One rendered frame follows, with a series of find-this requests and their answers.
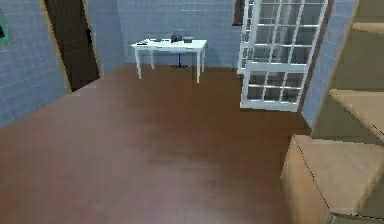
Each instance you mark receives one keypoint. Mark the white table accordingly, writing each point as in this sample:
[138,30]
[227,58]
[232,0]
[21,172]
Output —
[173,45]

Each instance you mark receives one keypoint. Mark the dark telephone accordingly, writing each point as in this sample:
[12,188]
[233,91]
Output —
[175,38]

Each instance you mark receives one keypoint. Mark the grey box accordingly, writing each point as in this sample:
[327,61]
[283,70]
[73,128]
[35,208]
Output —
[187,39]

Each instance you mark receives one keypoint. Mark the light wooden shelf unit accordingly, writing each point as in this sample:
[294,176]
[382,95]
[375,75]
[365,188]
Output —
[346,133]

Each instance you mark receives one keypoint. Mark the white glass-paned door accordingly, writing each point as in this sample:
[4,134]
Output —
[278,53]

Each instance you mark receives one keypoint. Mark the black remote control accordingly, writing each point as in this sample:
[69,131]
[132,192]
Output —
[141,43]

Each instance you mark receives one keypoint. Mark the green framed wall picture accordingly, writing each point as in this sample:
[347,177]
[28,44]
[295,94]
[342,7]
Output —
[3,30]

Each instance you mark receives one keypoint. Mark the dark framed wall picture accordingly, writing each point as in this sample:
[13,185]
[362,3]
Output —
[238,12]

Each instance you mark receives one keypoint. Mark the black desk chair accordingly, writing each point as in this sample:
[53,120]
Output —
[180,60]

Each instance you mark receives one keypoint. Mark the dark brown room door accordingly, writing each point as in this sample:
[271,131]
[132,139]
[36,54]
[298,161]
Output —
[71,40]

